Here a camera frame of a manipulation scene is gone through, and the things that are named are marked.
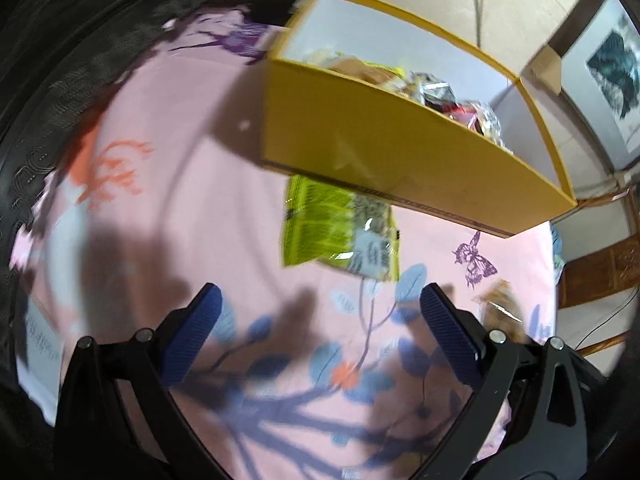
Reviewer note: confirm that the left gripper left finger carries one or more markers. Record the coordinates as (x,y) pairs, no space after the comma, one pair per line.
(155,360)

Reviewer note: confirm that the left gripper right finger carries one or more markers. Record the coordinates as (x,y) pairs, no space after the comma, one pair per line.
(487,366)

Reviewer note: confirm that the tan taped cookie bag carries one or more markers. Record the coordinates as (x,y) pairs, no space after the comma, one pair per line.
(499,310)

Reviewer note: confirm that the green peanut snack bag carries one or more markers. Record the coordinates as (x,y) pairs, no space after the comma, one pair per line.
(350,231)

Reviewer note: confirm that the clear white-ball snack bag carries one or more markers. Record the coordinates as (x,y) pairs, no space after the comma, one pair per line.
(481,118)

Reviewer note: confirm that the wooden chair with grey seat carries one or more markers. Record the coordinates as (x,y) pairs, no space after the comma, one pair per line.
(606,272)

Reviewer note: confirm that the blue cloth on chair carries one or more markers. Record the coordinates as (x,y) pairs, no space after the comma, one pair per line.
(558,260)

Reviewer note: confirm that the pink floral tablecloth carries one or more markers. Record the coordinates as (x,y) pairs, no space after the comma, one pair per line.
(310,372)

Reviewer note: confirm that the yellow cardboard box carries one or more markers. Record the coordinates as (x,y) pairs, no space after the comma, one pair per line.
(341,129)

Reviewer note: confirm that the cardboard corner protector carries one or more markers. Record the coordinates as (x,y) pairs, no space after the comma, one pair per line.
(545,69)

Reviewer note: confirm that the framed landscape painting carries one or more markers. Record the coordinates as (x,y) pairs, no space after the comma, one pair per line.
(598,45)

